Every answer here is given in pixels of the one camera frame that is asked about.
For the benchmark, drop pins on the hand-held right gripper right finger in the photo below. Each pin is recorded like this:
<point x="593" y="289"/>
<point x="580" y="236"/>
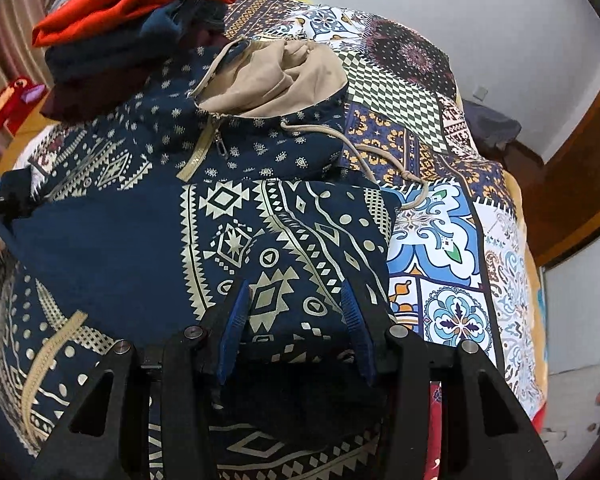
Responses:
<point x="354" y="317"/>

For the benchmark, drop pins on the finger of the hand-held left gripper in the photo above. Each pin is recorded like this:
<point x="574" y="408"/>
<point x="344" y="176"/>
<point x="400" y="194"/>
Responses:
<point x="5" y="204"/>

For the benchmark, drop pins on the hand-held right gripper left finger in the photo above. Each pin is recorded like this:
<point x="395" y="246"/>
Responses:
<point x="234" y="317"/>

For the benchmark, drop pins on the navy patterned hoodie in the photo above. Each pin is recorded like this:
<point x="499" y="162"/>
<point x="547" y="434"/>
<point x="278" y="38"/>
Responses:
<point x="130" y="240"/>

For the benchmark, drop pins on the plain navy garment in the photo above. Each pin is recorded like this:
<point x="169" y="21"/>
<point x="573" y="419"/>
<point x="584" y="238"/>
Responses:
<point x="110" y="50"/>

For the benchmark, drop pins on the red garment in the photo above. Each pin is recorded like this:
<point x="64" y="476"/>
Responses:
<point x="125" y="0"/>

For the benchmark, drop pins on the patchwork printed bedspread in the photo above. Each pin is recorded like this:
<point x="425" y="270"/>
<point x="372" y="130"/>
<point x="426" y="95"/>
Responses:
<point x="430" y="260"/>

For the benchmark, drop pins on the red plush toy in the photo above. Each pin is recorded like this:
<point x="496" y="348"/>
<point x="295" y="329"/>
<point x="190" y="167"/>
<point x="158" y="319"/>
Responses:
<point x="12" y="102"/>

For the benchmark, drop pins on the maroon garment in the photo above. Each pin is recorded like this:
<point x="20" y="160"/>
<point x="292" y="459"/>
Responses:
<point x="80" y="100"/>

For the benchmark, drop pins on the striped curtain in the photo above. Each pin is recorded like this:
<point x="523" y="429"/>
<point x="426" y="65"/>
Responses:
<point x="5" y="45"/>

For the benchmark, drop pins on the dark grey cloth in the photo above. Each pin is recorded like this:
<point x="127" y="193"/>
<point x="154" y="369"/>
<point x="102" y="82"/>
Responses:
<point x="492" y="127"/>

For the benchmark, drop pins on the brown wooden furniture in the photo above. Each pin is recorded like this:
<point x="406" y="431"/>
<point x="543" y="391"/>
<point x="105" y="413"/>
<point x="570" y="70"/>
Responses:
<point x="575" y="170"/>

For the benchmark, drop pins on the white wall socket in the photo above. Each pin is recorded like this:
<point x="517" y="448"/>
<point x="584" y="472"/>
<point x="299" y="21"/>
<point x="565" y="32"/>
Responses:
<point x="480" y="93"/>

